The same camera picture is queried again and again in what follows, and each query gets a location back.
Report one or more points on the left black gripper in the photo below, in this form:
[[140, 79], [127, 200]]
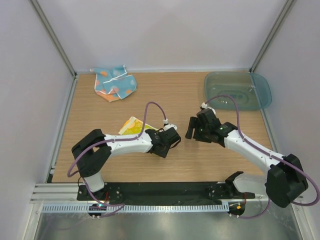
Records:
[[163, 153]]

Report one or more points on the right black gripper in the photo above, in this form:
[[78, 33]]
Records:
[[195, 123]]

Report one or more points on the yellow green patterned towel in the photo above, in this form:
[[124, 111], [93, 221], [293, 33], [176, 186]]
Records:
[[132, 126]]

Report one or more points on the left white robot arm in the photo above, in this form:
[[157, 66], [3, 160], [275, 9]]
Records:
[[93, 151]]

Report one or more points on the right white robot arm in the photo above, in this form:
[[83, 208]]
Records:
[[284, 174]]

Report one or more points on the clear blue plastic tray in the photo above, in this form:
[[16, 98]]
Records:
[[250, 91]]

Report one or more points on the blue orange dotted towel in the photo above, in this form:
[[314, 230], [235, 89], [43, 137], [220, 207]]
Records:
[[113, 84]]

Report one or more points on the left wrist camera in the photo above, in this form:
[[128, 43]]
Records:
[[169, 136]]

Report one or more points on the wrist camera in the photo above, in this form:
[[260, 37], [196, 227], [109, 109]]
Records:
[[169, 136], [208, 119]]

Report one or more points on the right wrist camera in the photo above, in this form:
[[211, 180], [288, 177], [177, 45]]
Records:
[[208, 119]]

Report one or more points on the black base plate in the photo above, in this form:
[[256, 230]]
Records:
[[121, 191]]

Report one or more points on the white slotted cable duct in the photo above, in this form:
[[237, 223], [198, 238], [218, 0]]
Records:
[[97, 208]]

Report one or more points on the front aluminium rail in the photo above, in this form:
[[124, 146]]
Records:
[[69, 192]]

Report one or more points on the right aluminium frame post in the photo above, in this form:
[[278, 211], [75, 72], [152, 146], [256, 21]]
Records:
[[279, 21]]

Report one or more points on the aluminium frame post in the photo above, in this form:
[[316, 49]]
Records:
[[52, 35], [279, 21]]

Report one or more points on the left aluminium frame post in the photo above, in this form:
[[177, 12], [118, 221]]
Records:
[[52, 35]]

